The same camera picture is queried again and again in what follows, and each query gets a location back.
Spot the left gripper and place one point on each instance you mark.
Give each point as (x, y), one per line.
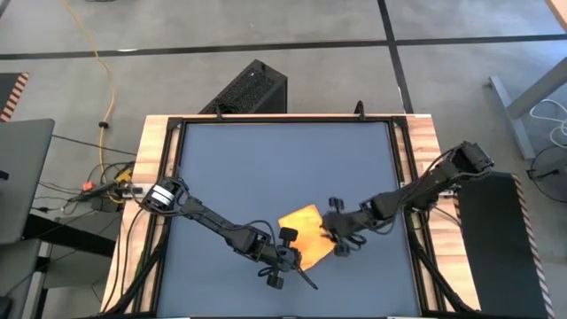
(285, 259)

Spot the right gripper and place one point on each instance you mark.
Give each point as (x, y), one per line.
(350, 221)

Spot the orange microfibre towel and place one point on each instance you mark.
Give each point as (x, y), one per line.
(305, 226)

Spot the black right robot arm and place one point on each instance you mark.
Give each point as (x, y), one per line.
(421, 190)

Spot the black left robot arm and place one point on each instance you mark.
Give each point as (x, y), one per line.
(212, 217)

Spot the black table clamp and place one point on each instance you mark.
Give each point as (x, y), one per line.
(218, 113)
(359, 111)

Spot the black computer tower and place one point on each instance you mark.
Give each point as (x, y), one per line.
(248, 91)

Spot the black power strip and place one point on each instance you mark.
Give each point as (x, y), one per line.
(102, 189)

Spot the black desk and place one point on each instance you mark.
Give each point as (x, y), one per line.
(66, 235)

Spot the grey desk leg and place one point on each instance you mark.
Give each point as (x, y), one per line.
(538, 88)

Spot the wooden desk corner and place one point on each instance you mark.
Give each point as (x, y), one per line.
(560, 9)

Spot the black mat striped edge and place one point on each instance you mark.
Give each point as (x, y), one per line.
(9, 93)

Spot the black metal table frame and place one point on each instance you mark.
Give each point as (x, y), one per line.
(288, 119)

